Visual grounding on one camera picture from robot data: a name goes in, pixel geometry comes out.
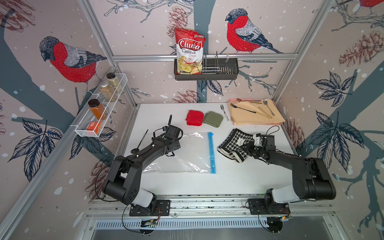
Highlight red knitted scarf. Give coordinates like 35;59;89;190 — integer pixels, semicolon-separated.
186;110;204;127

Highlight beige tongs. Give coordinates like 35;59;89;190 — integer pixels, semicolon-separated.
250;102;272;119

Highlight beige spice jar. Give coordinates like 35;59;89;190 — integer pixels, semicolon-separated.
106;73;123;92
99;80;118;102

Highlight silver spoon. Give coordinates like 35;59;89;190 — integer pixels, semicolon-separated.
263;100;275;116

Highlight white handled fork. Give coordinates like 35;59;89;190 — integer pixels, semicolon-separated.
220;104;230;122

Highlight clear plastic vacuum bag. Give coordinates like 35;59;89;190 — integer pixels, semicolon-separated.
143;132;216;174

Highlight beige spice jar middle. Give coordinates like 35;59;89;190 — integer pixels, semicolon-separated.
99;80;118;102

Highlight gold spoon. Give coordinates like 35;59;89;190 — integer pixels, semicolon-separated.
236;98;263;104

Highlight olive green knitted scarf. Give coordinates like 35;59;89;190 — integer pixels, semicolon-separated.
203;111;224;128

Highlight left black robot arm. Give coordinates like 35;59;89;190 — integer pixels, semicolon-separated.
102;130;184;208

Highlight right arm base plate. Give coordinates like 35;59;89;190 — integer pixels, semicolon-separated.
245;199;291;216

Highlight orange spice jar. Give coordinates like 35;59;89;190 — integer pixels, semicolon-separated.
88;99;108;120

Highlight beige cloth napkin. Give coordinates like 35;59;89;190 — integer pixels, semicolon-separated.
228;99;286;126

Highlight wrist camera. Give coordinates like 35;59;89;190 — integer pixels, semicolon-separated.
253;134;276;148
165;125;184;140

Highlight clear acrylic wall shelf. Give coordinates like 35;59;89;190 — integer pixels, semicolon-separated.
75;73;128;142

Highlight red Chuba chips bag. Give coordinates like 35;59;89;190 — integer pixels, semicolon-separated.
175;28;206;75

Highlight black white houndstooth scarf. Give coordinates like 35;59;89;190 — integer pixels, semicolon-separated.
217;129;254;163

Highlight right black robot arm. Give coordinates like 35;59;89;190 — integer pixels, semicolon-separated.
243;141;337;206

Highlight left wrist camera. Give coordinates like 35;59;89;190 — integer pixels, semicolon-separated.
165;125;184;140

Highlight black fork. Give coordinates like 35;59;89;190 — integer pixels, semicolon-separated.
230;103;258;114

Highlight pink tray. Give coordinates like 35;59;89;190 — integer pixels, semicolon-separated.
228;98;264;104

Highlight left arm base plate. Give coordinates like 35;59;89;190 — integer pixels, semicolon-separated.
129;200;171;217

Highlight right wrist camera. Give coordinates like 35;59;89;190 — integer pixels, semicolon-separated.
253;134;276;148

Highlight small orange box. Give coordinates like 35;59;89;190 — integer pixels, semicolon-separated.
87;121;102;134

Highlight black wall basket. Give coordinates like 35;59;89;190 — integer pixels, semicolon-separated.
174;58;239;81

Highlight beige spice jar rear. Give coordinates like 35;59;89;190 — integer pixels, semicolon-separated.
106;73;123;92

